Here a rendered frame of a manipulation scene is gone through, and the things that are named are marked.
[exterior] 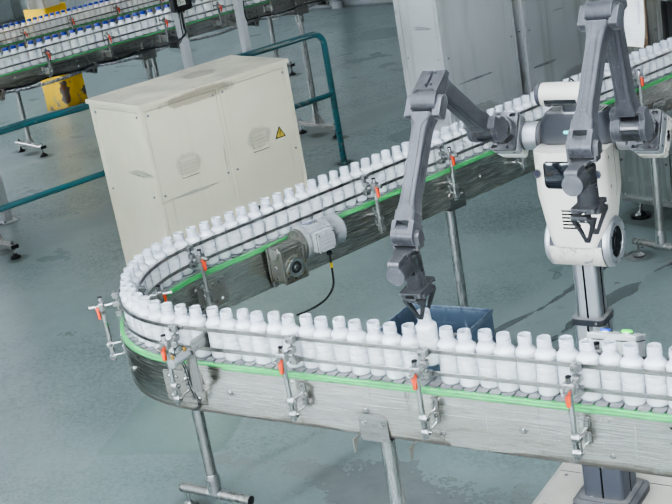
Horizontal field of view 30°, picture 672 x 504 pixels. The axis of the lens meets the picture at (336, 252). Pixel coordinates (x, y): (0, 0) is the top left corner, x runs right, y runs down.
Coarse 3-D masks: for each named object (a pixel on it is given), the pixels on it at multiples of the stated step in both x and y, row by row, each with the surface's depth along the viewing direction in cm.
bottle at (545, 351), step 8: (544, 336) 334; (544, 344) 331; (536, 352) 333; (544, 352) 331; (552, 352) 332; (552, 360) 332; (536, 368) 334; (544, 368) 332; (552, 368) 332; (544, 376) 333; (552, 376) 333; (544, 392) 335; (552, 392) 334
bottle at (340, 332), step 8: (336, 320) 369; (344, 320) 367; (336, 328) 367; (344, 328) 367; (336, 336) 367; (344, 336) 367; (336, 344) 368; (336, 352) 369; (344, 352) 368; (336, 360) 371; (344, 360) 369; (344, 368) 370
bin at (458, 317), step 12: (408, 312) 426; (432, 312) 423; (444, 312) 421; (456, 312) 418; (468, 312) 415; (480, 312) 413; (396, 324) 419; (444, 324) 422; (456, 324) 420; (468, 324) 417; (480, 324) 404; (492, 324) 412; (456, 336) 422; (492, 336) 412
